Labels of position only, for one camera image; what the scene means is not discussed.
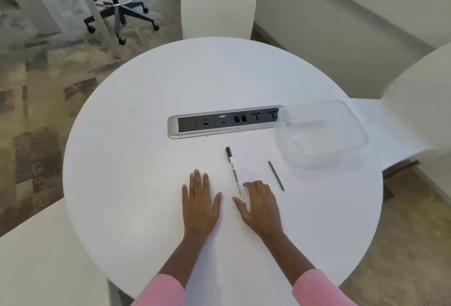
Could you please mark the person's left hand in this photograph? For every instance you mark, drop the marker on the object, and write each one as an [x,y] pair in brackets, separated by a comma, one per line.
[201,207]

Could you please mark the person's right hand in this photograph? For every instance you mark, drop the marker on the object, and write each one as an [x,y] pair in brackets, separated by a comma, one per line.
[262,210]

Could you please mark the grey refill stick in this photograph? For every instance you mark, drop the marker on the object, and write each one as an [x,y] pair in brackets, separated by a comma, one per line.
[276,175]

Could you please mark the white marker with black cap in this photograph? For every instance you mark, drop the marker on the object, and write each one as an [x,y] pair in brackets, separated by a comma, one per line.
[234,171]

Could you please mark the person's right forearm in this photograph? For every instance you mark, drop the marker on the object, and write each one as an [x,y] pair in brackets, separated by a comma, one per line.
[299,267]

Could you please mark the person's left forearm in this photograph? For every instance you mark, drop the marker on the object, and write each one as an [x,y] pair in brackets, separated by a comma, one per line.
[176,267]

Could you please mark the silver table socket panel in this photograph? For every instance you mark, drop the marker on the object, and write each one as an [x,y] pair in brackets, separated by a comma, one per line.
[211,124]

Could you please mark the clear plastic container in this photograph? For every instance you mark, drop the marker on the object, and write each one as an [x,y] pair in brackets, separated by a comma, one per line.
[317,133]

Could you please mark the white chair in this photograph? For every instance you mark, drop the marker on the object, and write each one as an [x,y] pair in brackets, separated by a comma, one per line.
[218,2]
[415,112]
[42,260]

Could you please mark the thin white desk leg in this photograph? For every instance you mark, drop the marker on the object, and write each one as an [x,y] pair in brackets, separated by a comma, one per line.
[91,6]

